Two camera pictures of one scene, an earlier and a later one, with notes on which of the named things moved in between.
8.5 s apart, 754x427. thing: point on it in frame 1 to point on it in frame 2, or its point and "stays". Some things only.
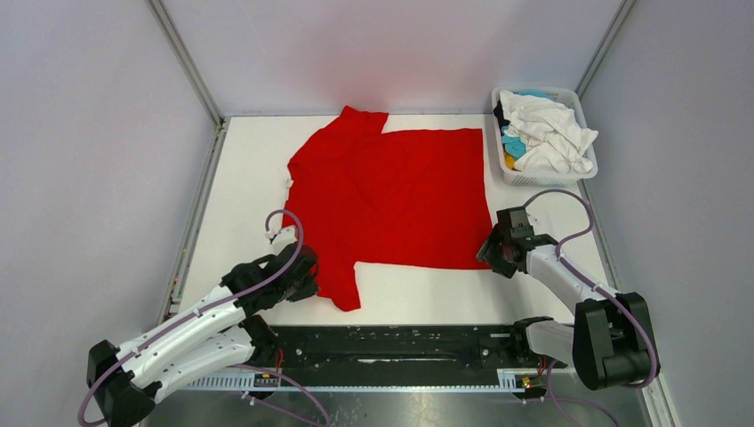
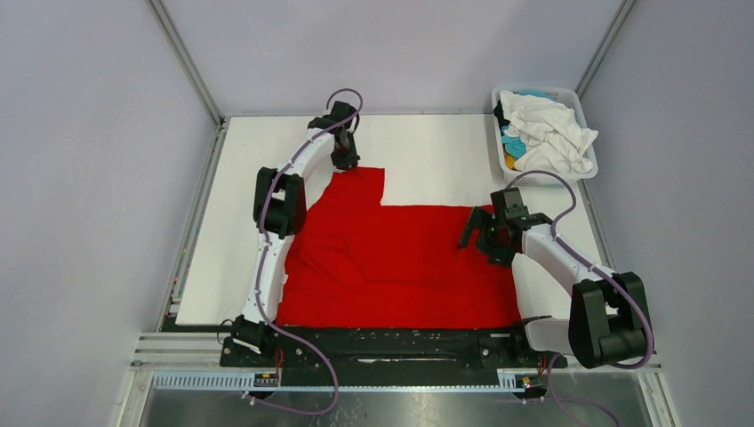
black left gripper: [308, 289] to [348, 160]
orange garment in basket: [509, 161] stays
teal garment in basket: [516, 147] stays
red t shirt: [414, 198] to [354, 263]
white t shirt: [551, 136] stays
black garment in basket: [499, 113] stays
